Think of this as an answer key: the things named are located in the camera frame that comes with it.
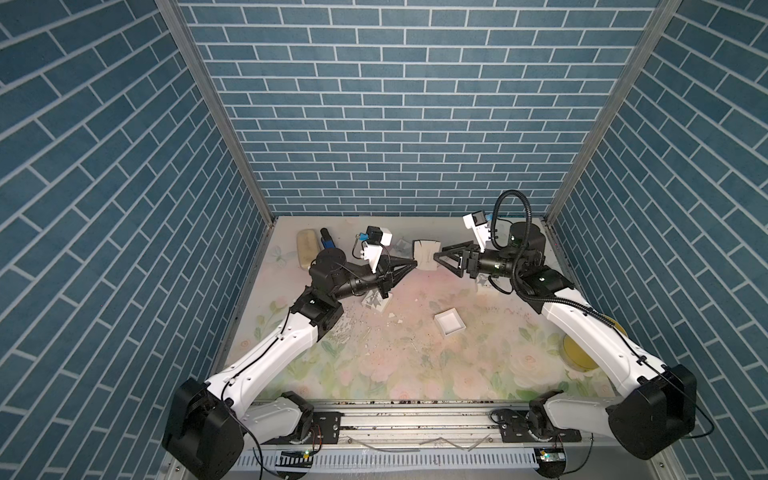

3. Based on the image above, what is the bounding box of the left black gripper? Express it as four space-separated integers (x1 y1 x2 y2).
328 256 414 303

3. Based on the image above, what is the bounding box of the aluminium corner post left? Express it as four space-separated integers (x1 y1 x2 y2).
156 0 274 228

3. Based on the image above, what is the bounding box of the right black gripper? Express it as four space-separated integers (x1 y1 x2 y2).
435 243 521 283

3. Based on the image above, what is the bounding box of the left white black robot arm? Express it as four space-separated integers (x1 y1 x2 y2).
162 248 417 479

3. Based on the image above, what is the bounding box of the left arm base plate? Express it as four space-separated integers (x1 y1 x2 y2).
266 411 343 447

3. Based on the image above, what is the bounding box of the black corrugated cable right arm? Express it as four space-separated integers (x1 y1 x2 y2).
490 190 535 295

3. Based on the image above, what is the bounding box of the beige zippered pencil case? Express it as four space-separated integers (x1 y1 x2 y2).
296 229 321 270

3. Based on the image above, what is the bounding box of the aluminium corner post right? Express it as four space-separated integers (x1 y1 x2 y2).
543 0 682 225

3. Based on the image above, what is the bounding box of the white jewelry box base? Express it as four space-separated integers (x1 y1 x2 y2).
434 308 466 337

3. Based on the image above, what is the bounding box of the yellow pen cup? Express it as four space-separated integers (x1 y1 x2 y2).
557 314 629 378

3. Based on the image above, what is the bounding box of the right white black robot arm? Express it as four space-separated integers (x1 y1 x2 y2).
433 219 697 460

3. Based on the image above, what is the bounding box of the aluminium corner post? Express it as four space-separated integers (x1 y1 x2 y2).
543 0 682 225
156 0 274 228

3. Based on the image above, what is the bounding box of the aluminium front rail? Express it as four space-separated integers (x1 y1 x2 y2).
157 400 685 480

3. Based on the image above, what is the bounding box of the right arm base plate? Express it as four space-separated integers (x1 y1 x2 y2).
488 408 582 444

